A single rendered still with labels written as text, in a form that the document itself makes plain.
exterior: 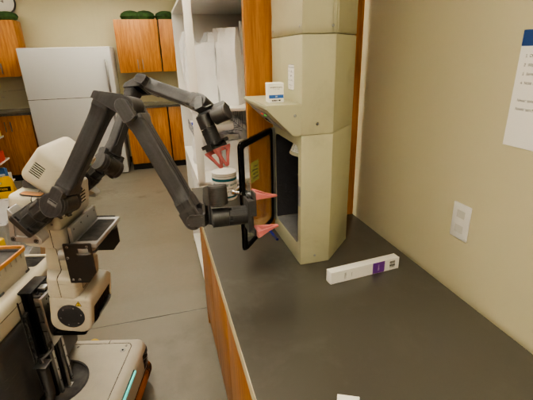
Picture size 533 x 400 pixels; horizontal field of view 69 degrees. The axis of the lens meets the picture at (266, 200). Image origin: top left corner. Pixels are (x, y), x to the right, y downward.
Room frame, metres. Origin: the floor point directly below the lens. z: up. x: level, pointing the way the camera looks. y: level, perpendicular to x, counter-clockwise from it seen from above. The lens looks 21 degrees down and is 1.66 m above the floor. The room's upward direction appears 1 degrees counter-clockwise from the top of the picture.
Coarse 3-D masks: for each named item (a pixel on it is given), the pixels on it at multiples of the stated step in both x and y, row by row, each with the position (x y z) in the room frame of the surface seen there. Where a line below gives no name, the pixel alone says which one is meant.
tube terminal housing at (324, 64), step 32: (320, 64) 1.25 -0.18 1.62; (352, 64) 1.40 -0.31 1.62; (288, 96) 1.35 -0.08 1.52; (320, 96) 1.25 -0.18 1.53; (352, 96) 1.42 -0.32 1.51; (320, 128) 1.25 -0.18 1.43; (320, 160) 1.25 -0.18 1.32; (320, 192) 1.25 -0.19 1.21; (320, 224) 1.25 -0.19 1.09; (320, 256) 1.25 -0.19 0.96
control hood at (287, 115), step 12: (252, 96) 1.50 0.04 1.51; (264, 96) 1.49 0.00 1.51; (264, 108) 1.23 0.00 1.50; (276, 108) 1.21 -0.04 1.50; (288, 108) 1.22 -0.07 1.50; (300, 108) 1.23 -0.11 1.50; (276, 120) 1.22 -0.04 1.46; (288, 120) 1.22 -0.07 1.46; (300, 120) 1.23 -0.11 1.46; (288, 132) 1.24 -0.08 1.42; (300, 132) 1.23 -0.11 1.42
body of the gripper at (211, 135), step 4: (208, 128) 1.40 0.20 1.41; (212, 128) 1.41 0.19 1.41; (216, 128) 1.42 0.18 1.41; (204, 132) 1.42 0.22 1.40; (208, 132) 1.40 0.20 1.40; (212, 132) 1.40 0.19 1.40; (216, 132) 1.41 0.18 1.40; (204, 136) 1.41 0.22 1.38; (208, 136) 1.40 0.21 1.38; (212, 136) 1.40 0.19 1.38; (216, 136) 1.40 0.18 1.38; (208, 140) 1.40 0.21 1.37; (212, 140) 1.39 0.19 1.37; (216, 140) 1.37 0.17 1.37; (224, 140) 1.39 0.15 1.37; (208, 144) 1.39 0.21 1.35; (204, 148) 1.43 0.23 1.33
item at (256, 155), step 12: (252, 144) 1.34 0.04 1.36; (264, 144) 1.45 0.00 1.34; (252, 156) 1.34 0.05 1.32; (264, 156) 1.44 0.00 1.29; (252, 168) 1.33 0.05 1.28; (264, 168) 1.44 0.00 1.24; (240, 180) 1.24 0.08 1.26; (252, 180) 1.33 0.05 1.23; (264, 180) 1.44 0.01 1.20; (240, 192) 1.24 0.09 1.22; (240, 204) 1.24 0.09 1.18; (264, 204) 1.43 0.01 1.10; (264, 216) 1.43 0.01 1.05
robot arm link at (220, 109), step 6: (198, 96) 1.47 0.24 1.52; (198, 102) 1.45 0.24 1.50; (222, 102) 1.42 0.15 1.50; (198, 108) 1.44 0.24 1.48; (204, 108) 1.44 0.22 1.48; (210, 108) 1.44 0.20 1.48; (216, 108) 1.41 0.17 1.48; (222, 108) 1.39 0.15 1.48; (228, 108) 1.43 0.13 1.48; (210, 114) 1.40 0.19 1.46; (216, 114) 1.39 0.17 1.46; (222, 114) 1.39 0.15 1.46; (228, 114) 1.41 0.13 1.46; (216, 120) 1.40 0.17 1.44; (222, 120) 1.40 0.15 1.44
